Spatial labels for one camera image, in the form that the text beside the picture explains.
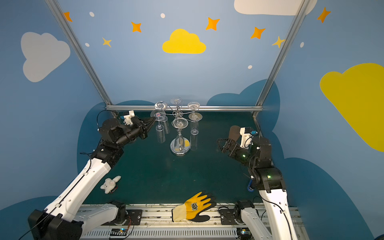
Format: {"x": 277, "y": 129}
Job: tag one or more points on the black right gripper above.
{"x": 234, "y": 148}

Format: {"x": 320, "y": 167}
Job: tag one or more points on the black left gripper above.
{"x": 142, "y": 128}

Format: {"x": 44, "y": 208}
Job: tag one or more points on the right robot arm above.
{"x": 269, "y": 182}

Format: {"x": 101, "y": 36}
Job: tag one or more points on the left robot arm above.
{"x": 58, "y": 221}

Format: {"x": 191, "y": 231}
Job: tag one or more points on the chrome wine glass rack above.
{"x": 185, "y": 115}

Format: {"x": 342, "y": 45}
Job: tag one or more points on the brown oval pad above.
{"x": 234, "y": 133}

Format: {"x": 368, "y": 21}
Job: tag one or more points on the yellow black work glove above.
{"x": 193, "y": 208}

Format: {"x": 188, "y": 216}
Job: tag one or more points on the small white plush toy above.
{"x": 110, "y": 185}

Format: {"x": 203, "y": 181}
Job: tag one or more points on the right controller board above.
{"x": 244, "y": 234}

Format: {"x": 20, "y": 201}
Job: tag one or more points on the controller board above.
{"x": 244, "y": 234}
{"x": 119, "y": 233}

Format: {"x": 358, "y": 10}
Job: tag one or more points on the left controller board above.
{"x": 119, "y": 233}

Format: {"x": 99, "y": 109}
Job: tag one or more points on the horizontal aluminium frame bar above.
{"x": 201, "y": 108}

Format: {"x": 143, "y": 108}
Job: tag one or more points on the blue handled tool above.
{"x": 249, "y": 186}

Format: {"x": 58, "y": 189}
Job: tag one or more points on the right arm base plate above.
{"x": 227, "y": 216}

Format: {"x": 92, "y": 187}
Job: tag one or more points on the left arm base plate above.
{"x": 131, "y": 218}

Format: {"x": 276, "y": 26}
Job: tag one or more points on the aluminium rail base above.
{"x": 157, "y": 224}

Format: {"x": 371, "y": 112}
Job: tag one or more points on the left aluminium frame post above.
{"x": 56, "y": 10}

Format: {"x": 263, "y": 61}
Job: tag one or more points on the aluminium frame post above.
{"x": 290, "y": 37}
{"x": 56, "y": 10}

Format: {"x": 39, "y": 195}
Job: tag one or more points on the right aluminium frame post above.
{"x": 290, "y": 37}

